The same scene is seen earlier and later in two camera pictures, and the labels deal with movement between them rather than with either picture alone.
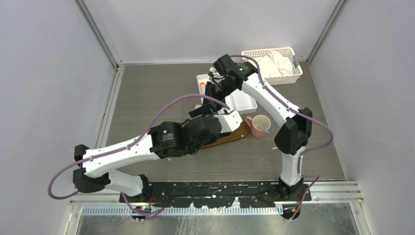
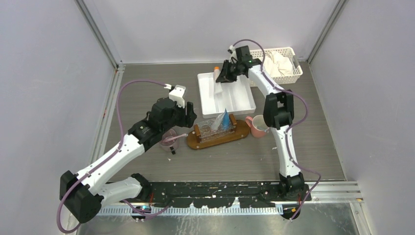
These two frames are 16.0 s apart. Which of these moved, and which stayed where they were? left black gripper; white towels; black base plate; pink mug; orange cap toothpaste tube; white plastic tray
Moved: left black gripper; orange cap toothpaste tube
Stayed: pink mug; white towels; white plastic tray; black base plate
